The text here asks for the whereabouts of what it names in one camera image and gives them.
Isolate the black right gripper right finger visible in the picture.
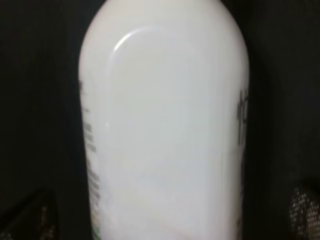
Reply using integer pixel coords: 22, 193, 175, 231
288, 177, 320, 240

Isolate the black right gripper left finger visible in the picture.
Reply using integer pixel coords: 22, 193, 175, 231
0, 188, 59, 240

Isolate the white milk bottle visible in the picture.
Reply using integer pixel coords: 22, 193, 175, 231
78, 0, 249, 240

